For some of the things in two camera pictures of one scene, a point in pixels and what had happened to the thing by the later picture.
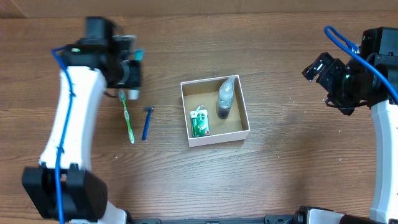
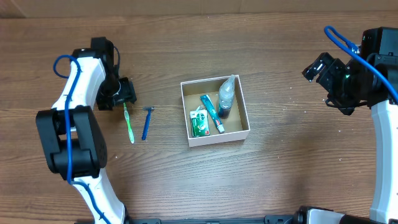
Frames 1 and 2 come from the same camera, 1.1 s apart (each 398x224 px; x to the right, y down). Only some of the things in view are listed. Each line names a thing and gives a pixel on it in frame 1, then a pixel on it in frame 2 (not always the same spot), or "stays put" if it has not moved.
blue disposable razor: (147, 121) stays put
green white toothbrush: (130, 134) stays put
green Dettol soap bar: (199, 121) stays put
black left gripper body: (132, 74) to (119, 98)
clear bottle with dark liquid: (226, 97) stays put
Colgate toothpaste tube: (134, 94) to (208, 102)
